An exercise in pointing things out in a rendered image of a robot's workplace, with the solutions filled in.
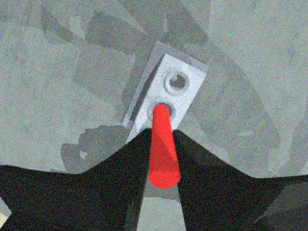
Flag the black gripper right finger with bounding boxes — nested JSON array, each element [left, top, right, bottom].
[[172, 130, 308, 231]]

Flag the red peg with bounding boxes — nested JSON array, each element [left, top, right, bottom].
[[149, 105, 181, 189]]

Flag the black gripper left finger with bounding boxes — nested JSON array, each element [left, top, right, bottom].
[[0, 128, 153, 231]]

